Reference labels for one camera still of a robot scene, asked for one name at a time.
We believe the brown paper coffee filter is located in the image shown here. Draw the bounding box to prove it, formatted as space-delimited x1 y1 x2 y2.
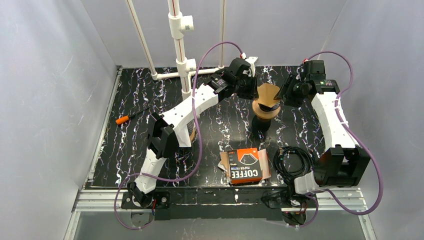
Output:
256 83 280 108

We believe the red and black carafe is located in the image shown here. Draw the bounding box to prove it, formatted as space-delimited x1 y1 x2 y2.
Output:
251 116 272 133

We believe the wooden ring dripper holder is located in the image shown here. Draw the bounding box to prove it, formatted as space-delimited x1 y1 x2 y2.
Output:
187 123 196 142

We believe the orange coffee filter package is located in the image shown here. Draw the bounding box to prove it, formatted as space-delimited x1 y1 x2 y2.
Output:
218 148 272 185

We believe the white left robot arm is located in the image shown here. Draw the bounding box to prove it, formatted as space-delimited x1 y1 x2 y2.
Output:
127 56 258 208

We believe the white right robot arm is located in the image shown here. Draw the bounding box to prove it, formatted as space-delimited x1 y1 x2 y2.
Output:
274 60 371 194

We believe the white PVC pipe stand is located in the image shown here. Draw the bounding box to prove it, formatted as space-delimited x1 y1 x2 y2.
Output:
124 0 229 100

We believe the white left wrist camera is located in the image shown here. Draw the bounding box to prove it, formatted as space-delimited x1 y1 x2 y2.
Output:
240 52 259 76

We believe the coiled black cable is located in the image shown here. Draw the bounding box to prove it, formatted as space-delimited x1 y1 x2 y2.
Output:
273 146 316 185

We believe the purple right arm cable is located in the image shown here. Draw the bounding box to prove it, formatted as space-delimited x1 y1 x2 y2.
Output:
303 51 384 230

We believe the orange handled screwdriver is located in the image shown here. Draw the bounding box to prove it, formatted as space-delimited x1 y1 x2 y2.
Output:
115 107 150 125

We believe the aluminium frame rail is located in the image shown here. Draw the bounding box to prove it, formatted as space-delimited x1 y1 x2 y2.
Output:
64 187 376 240

